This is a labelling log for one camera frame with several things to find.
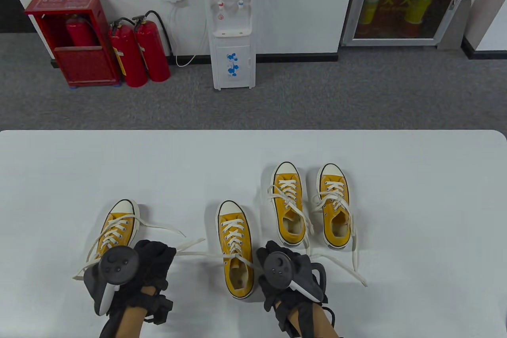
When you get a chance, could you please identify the person's left hand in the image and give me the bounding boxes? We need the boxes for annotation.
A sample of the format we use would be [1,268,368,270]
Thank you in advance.
[107,240,177,315]

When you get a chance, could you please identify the person's right hand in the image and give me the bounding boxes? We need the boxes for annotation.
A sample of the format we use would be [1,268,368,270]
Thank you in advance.
[257,241,323,311]

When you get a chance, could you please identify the white shoe lace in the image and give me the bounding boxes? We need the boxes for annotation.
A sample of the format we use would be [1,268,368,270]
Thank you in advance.
[310,181,359,271]
[174,217,368,287]
[72,214,187,280]
[267,180,315,255]

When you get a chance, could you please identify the person's right forearm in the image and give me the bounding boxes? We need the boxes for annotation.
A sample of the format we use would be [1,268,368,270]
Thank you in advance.
[285,302,341,338]

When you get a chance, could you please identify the black hand controller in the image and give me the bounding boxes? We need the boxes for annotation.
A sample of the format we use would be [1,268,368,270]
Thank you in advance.
[83,246,140,317]
[263,252,328,302]

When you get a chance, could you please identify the white water dispenser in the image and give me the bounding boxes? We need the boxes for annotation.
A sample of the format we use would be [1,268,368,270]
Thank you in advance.
[201,0,257,91]

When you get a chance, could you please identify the red fire extinguisher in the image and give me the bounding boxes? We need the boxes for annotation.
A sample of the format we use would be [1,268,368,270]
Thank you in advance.
[132,10,173,83]
[65,14,97,47]
[108,18,148,88]

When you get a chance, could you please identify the red extinguisher cabinet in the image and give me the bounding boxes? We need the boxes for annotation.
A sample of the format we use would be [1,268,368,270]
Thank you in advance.
[25,0,121,88]

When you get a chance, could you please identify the glass fire hydrant cabinet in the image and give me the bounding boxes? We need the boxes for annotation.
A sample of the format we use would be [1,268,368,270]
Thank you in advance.
[341,0,482,47]

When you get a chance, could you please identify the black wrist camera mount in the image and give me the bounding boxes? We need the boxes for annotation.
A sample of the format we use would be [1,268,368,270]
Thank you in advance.
[99,294,174,338]
[273,299,337,338]

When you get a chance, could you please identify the white power cable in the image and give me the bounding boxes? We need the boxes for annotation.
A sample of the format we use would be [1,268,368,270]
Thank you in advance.
[170,1,208,68]

